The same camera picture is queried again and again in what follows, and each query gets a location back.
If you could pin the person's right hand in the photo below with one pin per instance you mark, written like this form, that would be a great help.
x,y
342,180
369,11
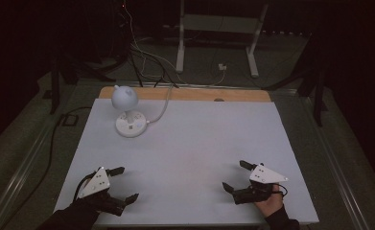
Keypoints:
x,y
271,206

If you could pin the black square floor plate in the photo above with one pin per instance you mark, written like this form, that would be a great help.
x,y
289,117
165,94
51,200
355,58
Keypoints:
x,y
69,120

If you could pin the white round desk lamp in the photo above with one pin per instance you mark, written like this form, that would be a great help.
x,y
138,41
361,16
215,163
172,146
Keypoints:
x,y
124,98

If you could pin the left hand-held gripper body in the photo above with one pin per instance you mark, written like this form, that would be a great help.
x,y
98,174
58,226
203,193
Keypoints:
x,y
95,182

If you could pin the white metal stand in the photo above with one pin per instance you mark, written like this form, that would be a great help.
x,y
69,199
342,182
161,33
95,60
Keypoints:
x,y
180,48

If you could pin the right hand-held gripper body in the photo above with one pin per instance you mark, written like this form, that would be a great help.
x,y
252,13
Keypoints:
x,y
265,175

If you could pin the black tripod stand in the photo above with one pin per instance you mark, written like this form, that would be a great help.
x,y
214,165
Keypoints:
x,y
318,105

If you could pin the white table mat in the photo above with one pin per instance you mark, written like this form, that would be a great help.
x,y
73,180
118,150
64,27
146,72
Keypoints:
x,y
191,143

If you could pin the metal frame rail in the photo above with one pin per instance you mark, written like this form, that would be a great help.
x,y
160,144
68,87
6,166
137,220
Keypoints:
x,y
335,166
18,179

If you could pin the power strip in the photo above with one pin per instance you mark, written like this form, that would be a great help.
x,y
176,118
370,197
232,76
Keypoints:
x,y
285,32

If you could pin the white plug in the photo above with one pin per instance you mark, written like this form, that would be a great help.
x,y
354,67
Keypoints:
x,y
222,67

